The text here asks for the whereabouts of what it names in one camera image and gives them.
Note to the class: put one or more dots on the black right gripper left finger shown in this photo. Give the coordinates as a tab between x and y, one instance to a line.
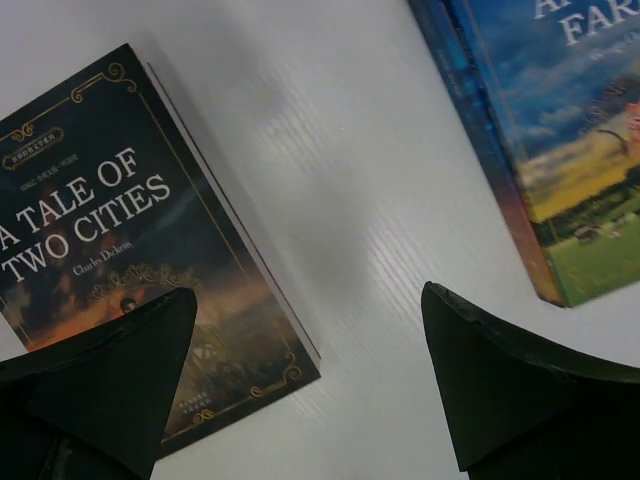
94	406

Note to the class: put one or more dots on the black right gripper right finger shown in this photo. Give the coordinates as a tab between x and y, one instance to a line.
520	406

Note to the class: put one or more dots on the A Tale of Two Cities book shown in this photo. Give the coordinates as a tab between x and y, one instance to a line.
105	208

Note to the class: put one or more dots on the Animal Farm book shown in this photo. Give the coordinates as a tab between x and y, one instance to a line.
560	83

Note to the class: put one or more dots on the Jane Eyre blue book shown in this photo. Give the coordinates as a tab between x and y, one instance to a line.
438	28

